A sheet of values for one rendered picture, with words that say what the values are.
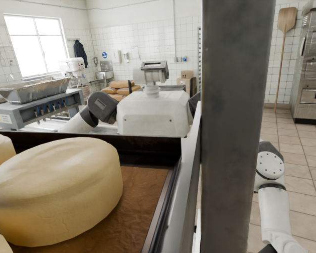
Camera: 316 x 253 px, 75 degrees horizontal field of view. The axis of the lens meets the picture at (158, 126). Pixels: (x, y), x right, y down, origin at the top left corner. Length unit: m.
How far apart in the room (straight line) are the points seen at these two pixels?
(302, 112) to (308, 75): 0.66
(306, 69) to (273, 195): 3.81
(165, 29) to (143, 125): 5.14
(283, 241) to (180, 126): 0.41
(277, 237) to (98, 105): 0.69
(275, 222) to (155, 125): 0.43
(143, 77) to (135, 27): 5.48
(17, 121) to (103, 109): 1.16
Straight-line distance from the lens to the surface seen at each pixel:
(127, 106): 0.75
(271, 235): 0.60
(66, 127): 0.90
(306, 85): 4.41
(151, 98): 0.75
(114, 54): 6.50
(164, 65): 0.72
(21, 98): 1.99
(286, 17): 5.26
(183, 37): 5.60
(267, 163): 0.63
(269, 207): 0.63
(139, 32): 6.14
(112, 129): 1.90
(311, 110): 4.54
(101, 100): 0.84
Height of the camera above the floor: 1.55
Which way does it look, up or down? 22 degrees down
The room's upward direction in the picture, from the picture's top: 4 degrees counter-clockwise
